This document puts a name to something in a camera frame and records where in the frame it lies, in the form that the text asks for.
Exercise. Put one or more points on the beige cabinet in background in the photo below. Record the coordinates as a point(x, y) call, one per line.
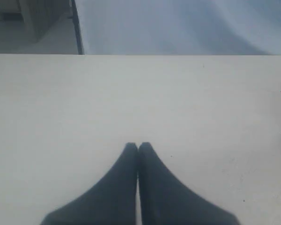
point(38, 15)

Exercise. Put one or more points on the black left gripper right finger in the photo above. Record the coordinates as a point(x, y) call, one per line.
point(164, 200)

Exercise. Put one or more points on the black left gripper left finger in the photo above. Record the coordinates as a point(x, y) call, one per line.
point(111, 201)

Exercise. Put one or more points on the black backdrop stand pole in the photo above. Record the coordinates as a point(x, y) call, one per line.
point(76, 24)

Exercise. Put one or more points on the white backdrop cloth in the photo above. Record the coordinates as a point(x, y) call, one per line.
point(180, 27)

